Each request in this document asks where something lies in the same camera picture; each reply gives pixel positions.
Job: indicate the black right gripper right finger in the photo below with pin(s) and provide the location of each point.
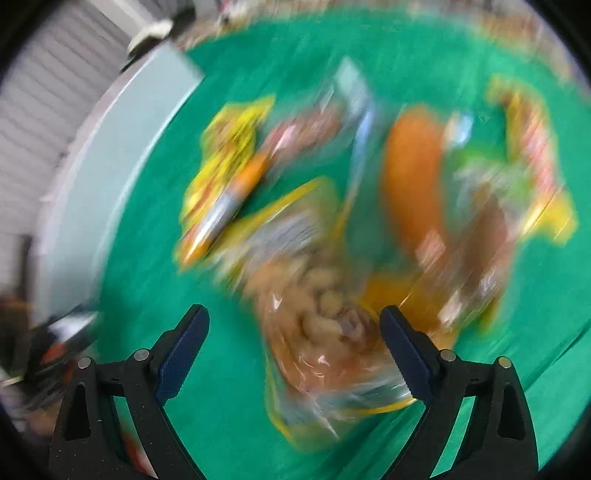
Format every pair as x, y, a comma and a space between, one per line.
499, 442

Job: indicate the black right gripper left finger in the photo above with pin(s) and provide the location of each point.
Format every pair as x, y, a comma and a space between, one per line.
87, 441

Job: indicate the large gold nut snack bag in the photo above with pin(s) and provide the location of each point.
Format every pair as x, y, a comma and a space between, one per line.
327, 365

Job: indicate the green brown chicken leg packet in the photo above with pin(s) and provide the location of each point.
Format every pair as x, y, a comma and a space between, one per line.
485, 201

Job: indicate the orange sausage stick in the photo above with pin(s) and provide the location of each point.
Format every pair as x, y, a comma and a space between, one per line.
200, 237

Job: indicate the yellow red snack packet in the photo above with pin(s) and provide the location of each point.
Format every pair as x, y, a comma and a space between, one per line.
532, 143

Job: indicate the orange sausage clear packet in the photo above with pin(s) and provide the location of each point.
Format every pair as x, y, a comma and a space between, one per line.
400, 214

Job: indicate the clear packet braised egg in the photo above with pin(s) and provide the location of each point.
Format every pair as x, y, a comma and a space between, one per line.
313, 120

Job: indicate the white cardboard storage box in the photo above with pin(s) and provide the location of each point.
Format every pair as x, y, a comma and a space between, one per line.
85, 203

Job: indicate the white cloth on sofa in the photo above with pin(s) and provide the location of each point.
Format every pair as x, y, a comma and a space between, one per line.
158, 30

